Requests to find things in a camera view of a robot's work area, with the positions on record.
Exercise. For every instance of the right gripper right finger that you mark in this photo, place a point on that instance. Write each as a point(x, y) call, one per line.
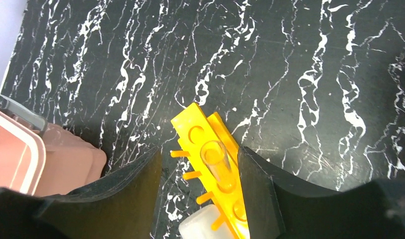
point(280, 205)

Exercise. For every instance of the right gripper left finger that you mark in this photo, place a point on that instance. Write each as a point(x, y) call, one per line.
point(119, 205)

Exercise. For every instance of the clear glass test tube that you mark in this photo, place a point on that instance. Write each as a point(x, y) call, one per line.
point(215, 157)

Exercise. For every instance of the white plastic bottle red cap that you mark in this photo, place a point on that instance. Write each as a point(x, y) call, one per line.
point(198, 225)

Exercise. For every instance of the yellow test tube rack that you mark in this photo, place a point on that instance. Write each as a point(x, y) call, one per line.
point(194, 130)

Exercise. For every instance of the large pink storage box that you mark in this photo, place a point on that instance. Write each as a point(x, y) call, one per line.
point(39, 158)

